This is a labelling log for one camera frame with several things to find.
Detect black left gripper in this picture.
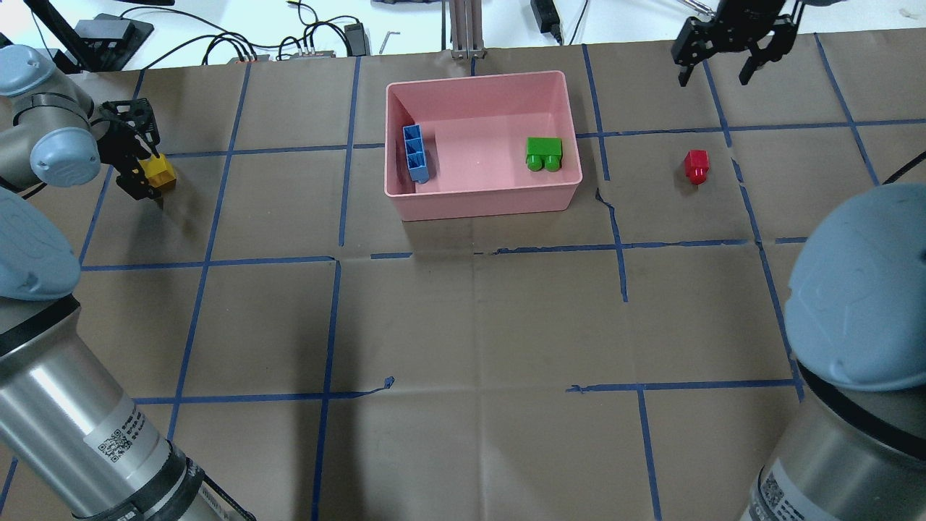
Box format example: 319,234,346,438
90,99,163,200

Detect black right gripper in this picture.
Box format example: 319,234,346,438
671,1,798,87

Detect yellow toy block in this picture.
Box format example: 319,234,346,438
139,154,177,191

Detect red toy block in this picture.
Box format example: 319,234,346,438
684,149,710,187

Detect green toy block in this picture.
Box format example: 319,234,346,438
525,136,563,172

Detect blue long toy block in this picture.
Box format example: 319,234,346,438
402,124,430,184

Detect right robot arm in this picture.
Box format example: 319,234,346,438
742,175,925,520

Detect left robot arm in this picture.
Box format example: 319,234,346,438
1,44,252,520

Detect pink plastic box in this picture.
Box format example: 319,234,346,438
383,70,583,222

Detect metal pliers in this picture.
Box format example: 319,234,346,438
676,0,715,17

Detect black stand base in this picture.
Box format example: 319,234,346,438
25,1,155,72

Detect small black power adapter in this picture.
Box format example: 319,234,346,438
344,22,368,56

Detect hex key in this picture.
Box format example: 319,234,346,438
377,30,402,56

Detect black cable bundle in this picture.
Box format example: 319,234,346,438
116,0,355,64

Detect aluminium frame post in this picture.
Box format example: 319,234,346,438
449,0,486,60

